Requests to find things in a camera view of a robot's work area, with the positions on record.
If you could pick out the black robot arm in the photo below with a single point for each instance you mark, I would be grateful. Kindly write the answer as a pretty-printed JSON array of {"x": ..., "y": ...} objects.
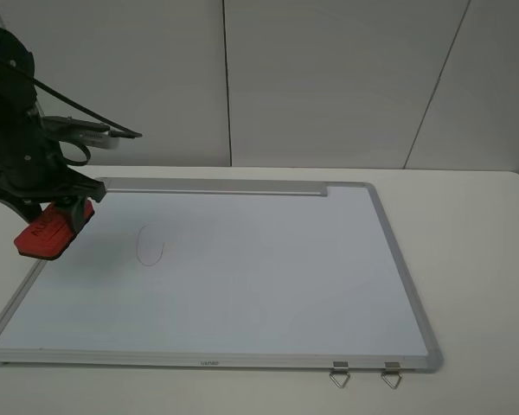
[{"x": 17, "y": 85}]

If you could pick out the white aluminium-framed whiteboard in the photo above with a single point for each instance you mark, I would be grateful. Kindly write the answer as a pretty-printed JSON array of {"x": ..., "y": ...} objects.
[{"x": 220, "y": 281}]

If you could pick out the red whiteboard eraser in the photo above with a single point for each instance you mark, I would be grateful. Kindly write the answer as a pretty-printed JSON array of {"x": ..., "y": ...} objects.
[{"x": 49, "y": 236}]

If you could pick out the metal hanging clip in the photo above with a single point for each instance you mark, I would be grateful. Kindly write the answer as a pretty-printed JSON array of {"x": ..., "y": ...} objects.
[
  {"x": 391, "y": 375},
  {"x": 340, "y": 374}
]

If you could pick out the left metal hanging clip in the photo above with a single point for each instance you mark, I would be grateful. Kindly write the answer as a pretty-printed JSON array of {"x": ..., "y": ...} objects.
[{"x": 340, "y": 374}]

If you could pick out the right metal hanging clip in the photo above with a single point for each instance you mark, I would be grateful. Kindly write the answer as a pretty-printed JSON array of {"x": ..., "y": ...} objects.
[{"x": 391, "y": 375}]

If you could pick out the grey whiteboard pen tray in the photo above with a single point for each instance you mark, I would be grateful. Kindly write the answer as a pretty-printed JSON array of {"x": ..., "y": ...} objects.
[{"x": 212, "y": 186}]

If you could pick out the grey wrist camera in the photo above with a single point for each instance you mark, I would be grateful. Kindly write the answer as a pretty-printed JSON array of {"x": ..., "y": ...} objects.
[{"x": 88, "y": 133}]

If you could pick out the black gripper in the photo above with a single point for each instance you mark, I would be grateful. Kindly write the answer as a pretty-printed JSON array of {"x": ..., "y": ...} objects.
[{"x": 32, "y": 166}]

